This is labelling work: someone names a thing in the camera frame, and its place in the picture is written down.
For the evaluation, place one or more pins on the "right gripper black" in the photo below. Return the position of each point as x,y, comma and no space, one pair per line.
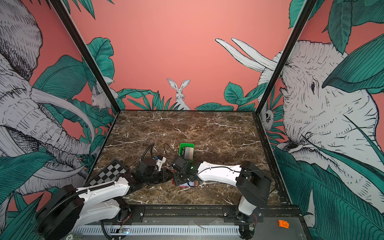
177,181

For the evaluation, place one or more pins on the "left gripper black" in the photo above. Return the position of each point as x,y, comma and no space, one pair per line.
164,175

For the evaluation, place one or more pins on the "stack of credit cards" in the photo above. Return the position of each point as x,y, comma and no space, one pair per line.
189,153

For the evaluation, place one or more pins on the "green plastic tray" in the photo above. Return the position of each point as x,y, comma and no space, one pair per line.
182,148

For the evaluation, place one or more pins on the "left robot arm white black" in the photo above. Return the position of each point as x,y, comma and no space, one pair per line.
72,208

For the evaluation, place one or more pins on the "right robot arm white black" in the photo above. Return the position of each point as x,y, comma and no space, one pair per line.
251,181

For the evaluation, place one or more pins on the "checkerboard calibration tag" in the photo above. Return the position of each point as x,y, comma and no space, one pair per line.
107,174

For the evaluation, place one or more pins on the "orange connector block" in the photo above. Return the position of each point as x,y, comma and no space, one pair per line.
283,224

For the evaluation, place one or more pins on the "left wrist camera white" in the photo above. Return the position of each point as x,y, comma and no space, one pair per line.
160,160

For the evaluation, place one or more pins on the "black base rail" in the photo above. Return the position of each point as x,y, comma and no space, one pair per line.
229,213

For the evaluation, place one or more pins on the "white slotted cable duct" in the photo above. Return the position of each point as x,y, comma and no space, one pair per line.
167,230

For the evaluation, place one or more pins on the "left black frame post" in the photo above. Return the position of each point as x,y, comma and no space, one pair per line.
67,21

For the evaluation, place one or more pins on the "black frame post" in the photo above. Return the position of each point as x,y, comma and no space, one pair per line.
302,19
67,21

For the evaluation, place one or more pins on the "right black frame post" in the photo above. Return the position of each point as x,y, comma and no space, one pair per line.
302,19

